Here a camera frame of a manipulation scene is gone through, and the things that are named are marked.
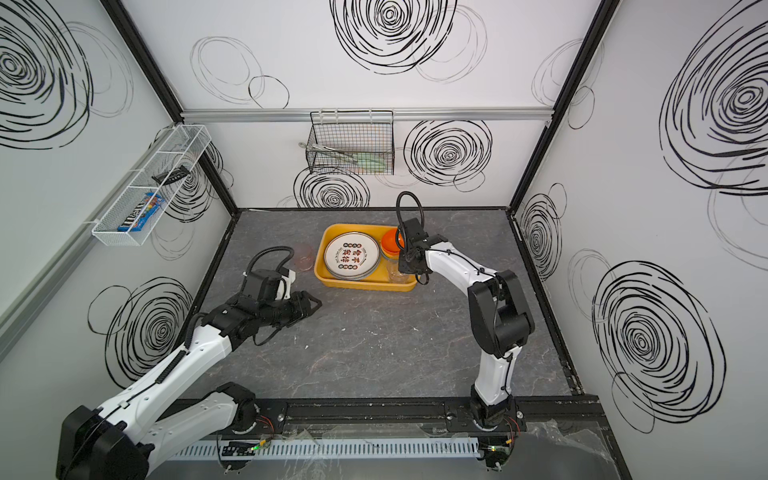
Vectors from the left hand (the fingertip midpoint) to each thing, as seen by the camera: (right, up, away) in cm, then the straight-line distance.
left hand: (320, 305), depth 79 cm
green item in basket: (+12, +41, +8) cm, 43 cm away
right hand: (+24, +10, +15) cm, 30 cm away
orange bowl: (+20, +16, +25) cm, 36 cm away
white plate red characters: (+5, +12, +24) cm, 27 cm away
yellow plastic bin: (+15, +4, +19) cm, 24 cm away
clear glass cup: (+21, +5, +20) cm, 29 cm away
